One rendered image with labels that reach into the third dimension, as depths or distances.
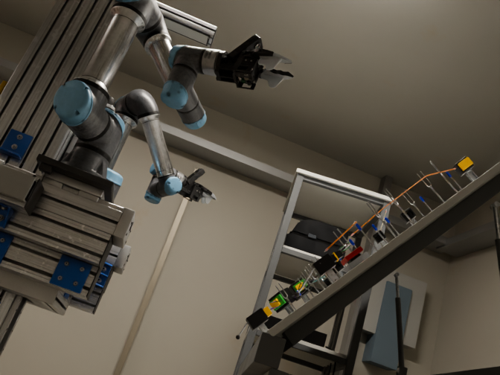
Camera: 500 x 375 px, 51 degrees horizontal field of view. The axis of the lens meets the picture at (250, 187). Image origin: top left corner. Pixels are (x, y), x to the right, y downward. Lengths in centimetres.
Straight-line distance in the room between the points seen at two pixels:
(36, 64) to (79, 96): 46
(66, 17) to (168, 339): 239
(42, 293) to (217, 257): 238
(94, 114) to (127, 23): 32
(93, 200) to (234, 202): 254
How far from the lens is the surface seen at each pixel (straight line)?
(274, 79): 153
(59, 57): 201
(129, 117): 238
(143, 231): 390
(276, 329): 118
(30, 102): 193
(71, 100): 158
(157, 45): 181
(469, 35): 305
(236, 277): 392
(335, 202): 285
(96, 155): 164
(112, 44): 169
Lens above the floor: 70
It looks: 22 degrees up
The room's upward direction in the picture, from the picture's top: 19 degrees clockwise
